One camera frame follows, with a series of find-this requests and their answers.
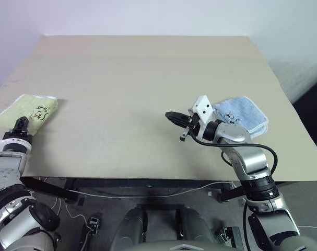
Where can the black metal floor bracket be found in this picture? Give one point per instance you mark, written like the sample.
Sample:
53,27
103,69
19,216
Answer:
230,235

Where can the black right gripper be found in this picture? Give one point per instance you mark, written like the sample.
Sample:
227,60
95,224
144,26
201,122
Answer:
194,126

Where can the small black floor clamp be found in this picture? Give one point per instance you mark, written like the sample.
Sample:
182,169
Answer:
94,225

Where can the green towel with white trim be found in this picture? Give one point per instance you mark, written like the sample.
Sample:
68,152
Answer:
25,104

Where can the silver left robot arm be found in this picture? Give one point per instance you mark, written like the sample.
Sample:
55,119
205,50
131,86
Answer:
9,167

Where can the black metal table frame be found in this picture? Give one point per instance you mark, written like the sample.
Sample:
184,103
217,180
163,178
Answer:
147,184

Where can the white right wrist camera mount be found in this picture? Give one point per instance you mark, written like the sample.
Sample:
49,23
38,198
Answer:
203,107

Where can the grey robot torso top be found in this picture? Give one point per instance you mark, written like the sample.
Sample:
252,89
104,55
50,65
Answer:
181,246

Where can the dark grey rounded shape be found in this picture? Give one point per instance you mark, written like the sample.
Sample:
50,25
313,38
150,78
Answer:
129,225
196,225

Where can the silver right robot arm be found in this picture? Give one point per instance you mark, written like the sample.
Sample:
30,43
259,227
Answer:
252,162

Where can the blue towel with white trim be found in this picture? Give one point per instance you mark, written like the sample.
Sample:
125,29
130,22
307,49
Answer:
247,109

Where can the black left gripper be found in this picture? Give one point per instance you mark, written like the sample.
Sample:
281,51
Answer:
17,136

